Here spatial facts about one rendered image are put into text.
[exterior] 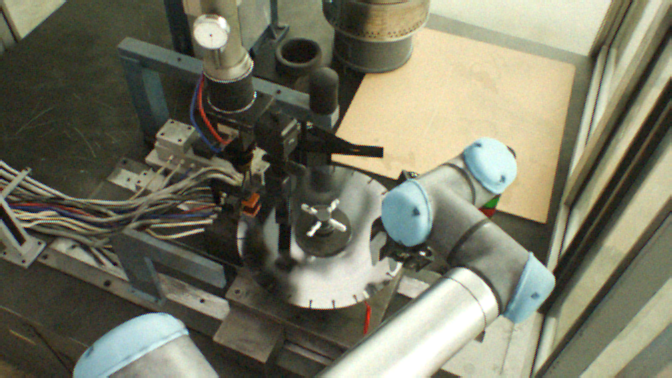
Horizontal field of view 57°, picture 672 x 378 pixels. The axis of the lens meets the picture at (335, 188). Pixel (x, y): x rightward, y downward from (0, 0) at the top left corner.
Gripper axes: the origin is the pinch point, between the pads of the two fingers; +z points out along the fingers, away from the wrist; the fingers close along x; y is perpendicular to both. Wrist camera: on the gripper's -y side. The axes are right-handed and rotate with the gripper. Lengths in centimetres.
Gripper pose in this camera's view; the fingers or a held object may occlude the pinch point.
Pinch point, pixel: (376, 248)
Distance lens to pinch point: 110.9
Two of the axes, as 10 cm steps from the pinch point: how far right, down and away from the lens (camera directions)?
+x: 9.1, 3.0, 2.9
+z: -4.0, 4.7, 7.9
